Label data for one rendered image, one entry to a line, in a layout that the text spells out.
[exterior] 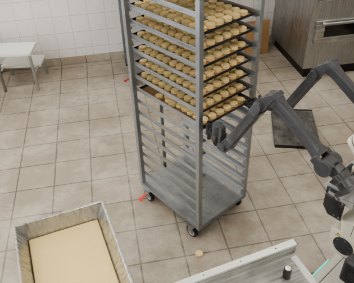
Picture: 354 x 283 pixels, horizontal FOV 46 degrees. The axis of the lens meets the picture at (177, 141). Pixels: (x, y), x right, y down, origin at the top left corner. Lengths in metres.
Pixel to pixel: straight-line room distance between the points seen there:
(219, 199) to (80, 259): 1.85
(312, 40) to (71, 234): 3.80
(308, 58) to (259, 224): 2.30
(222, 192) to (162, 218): 0.48
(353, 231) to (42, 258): 1.40
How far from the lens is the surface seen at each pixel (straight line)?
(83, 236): 1.42
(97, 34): 5.24
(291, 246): 1.87
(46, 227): 1.46
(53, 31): 5.24
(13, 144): 4.17
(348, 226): 2.16
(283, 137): 3.94
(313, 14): 4.66
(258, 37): 2.43
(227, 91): 2.52
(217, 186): 3.17
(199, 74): 2.15
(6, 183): 3.74
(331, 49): 4.94
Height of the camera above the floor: 2.32
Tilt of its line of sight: 37 degrees down
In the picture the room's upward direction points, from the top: 2 degrees counter-clockwise
